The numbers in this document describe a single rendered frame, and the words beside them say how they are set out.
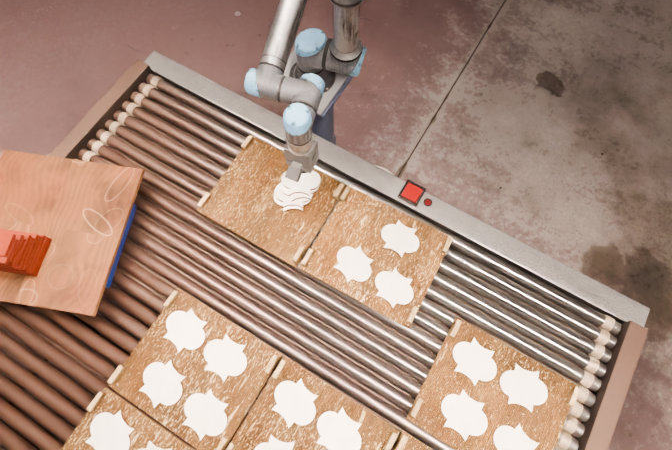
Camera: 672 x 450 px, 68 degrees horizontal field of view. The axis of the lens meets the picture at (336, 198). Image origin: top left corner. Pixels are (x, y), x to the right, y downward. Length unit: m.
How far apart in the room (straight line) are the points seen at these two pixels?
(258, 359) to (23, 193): 0.96
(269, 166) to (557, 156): 1.87
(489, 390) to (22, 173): 1.68
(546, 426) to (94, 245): 1.50
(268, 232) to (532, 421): 1.01
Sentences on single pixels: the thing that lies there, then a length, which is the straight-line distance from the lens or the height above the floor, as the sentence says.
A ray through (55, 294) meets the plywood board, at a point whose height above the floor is 1.04.
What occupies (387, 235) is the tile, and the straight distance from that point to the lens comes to 1.71.
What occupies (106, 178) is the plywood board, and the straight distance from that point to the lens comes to 1.86.
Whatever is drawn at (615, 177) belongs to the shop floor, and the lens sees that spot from 3.25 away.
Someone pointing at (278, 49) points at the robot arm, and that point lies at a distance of 1.47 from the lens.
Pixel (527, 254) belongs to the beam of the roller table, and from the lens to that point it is 1.84.
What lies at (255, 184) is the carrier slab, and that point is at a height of 0.94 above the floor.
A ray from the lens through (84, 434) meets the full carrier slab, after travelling 1.79.
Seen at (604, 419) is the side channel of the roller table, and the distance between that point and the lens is 1.79.
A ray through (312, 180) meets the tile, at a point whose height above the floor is 0.99.
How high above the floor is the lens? 2.56
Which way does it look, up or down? 67 degrees down
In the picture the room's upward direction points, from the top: straight up
